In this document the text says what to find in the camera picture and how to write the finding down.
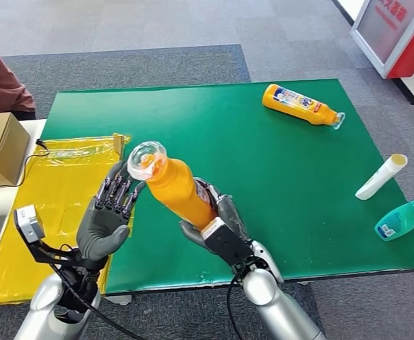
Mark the orange bottle with clear cap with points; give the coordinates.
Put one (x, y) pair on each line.
(178, 187)
(295, 105)

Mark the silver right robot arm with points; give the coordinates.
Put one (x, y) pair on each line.
(277, 305)

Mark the green table mat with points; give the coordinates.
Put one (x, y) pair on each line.
(245, 187)

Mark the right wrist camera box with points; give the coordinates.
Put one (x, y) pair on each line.
(224, 241)

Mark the white paper scrap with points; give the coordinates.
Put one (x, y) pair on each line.
(120, 299)

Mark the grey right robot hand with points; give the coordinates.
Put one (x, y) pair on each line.
(231, 211)

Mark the teal plastic bottle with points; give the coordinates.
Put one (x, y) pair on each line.
(401, 220)

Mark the yellow plastic bag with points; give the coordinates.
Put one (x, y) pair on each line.
(33, 211)

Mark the white side table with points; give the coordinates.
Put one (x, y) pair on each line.
(1, 206)

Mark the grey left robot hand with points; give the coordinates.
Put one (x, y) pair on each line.
(100, 230)

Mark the brown cardboard box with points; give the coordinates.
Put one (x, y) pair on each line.
(1, 145)

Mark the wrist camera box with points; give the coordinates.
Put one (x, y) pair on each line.
(224, 241)
(29, 224)

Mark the person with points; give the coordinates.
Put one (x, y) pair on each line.
(1, 84)

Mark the dark grey floor rug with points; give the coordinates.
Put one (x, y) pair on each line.
(139, 65)

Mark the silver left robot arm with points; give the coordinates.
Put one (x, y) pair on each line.
(44, 319)

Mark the red white display stand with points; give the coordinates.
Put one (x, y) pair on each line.
(390, 28)

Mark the white tube bottle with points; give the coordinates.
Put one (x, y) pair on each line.
(380, 178)

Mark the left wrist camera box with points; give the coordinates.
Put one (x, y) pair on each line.
(29, 224)

